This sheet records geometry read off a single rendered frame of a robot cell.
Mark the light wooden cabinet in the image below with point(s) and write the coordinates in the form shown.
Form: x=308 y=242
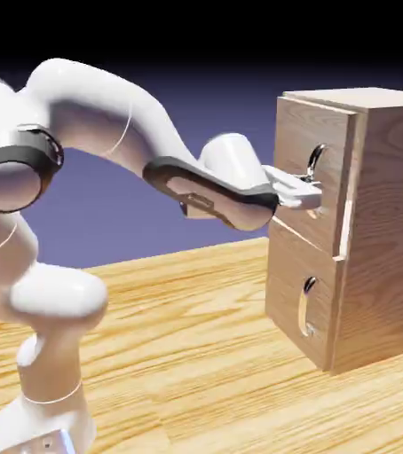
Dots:
x=386 y=227

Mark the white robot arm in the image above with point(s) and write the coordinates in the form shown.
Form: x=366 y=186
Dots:
x=91 y=106

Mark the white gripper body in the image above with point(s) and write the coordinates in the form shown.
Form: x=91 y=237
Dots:
x=295 y=193

